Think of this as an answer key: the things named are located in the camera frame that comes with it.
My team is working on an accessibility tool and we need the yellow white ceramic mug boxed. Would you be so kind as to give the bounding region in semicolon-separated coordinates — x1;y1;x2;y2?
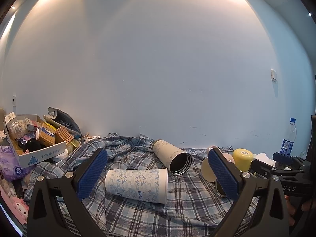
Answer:
232;148;253;172

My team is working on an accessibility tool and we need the white tissue paper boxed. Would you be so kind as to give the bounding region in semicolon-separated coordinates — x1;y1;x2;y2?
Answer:
253;152;276;167

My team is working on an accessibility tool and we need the white wall socket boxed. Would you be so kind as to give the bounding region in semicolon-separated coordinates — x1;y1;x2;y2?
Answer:
12;95;16;107

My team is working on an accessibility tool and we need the grey open pouch bag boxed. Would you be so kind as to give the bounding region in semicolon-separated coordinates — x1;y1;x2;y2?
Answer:
43;107;81;135

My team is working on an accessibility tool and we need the blue label cola bottle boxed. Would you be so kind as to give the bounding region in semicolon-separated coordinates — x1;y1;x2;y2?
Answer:
280;118;297;156

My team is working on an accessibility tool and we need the pink plush toy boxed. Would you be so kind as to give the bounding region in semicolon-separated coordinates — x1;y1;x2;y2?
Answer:
1;186;29;225

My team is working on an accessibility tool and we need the pink white ceramic mug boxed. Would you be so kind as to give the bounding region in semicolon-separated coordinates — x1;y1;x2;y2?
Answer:
200;146;235;183

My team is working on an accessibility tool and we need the white wall light switch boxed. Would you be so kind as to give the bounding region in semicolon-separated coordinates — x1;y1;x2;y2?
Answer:
271;69;277;82

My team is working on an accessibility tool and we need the white cardboard box of items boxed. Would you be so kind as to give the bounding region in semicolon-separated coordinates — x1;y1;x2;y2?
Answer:
4;112;66;168

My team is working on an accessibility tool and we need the blue plaid cloth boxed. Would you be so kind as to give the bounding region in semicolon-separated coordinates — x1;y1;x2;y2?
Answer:
24;132;260;237

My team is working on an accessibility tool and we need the purple tissue pack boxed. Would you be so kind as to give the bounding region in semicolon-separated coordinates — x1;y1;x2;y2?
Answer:
0;146;32;181

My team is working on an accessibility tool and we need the white marble steel tumbler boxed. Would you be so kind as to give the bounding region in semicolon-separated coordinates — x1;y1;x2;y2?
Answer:
152;140;192;176

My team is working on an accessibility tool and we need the blue patterned white paper cup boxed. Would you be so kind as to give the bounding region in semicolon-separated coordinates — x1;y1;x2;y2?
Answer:
105;168;168;204

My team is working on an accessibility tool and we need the orange plastic ribbed tray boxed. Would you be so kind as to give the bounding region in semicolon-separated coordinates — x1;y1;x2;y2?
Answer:
55;126;74;144

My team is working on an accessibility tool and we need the yellow blue small carton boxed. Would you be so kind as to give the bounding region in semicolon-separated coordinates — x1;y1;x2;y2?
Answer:
39;123;56;147

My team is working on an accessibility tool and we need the person's right hand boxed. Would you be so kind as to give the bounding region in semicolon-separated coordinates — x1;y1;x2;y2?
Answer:
285;195;315;226

